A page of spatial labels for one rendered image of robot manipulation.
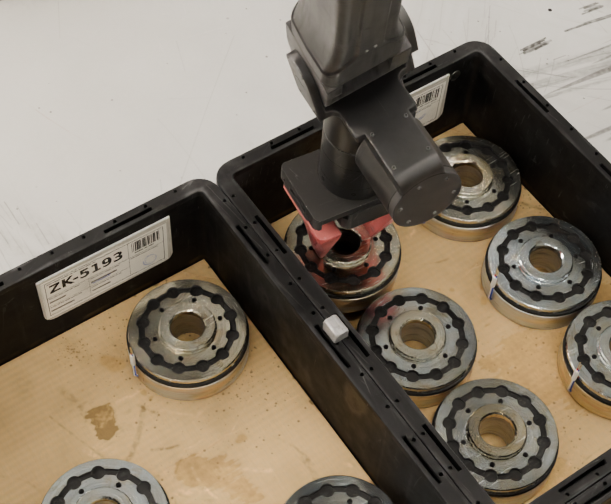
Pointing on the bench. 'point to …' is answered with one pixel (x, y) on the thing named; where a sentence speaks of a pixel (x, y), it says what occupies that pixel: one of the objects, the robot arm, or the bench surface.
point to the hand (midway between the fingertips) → (343, 236)
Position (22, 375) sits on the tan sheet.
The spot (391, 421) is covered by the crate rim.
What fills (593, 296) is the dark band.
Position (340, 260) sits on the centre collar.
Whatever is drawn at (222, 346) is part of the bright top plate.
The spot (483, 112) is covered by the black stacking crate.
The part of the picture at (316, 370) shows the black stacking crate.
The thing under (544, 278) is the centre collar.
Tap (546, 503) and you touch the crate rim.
